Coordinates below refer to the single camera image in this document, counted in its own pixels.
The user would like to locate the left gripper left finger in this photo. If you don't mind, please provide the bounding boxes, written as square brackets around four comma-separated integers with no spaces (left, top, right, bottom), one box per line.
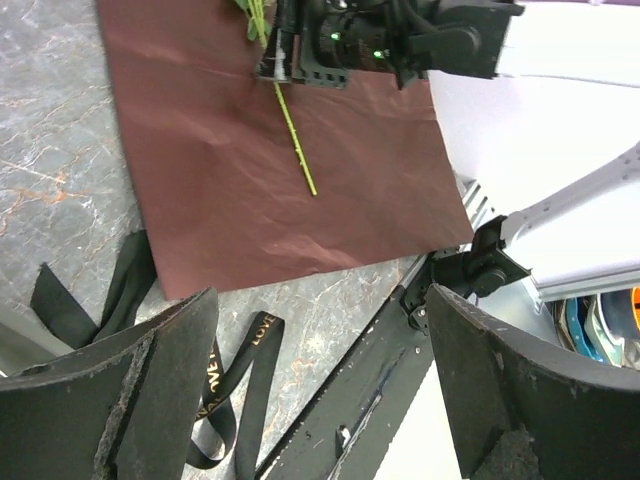
[1,289,218,479]

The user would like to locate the red wrapping paper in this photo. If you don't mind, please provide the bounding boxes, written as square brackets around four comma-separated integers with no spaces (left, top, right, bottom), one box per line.
[97,1,473,300]

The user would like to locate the black ribbon with gold text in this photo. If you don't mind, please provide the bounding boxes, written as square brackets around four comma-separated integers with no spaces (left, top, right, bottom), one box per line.
[30,230,285,479]

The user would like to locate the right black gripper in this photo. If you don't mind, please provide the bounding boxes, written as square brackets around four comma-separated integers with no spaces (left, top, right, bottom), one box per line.
[256,1,394,89]

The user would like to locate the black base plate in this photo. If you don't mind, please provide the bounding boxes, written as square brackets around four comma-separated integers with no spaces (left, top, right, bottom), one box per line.
[255,286,434,480]

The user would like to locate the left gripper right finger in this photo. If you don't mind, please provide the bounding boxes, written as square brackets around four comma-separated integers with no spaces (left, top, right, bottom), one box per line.
[427,285,639,479]

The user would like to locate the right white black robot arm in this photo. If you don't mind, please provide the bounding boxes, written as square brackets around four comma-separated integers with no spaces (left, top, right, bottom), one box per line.
[429,1,639,337]

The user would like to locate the dark green tray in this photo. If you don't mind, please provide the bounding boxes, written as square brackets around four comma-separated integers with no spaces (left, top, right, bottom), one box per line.
[1,318,72,377]

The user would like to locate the small pink peony stem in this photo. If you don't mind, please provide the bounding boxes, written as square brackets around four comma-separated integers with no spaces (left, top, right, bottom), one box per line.
[234,0,318,196]

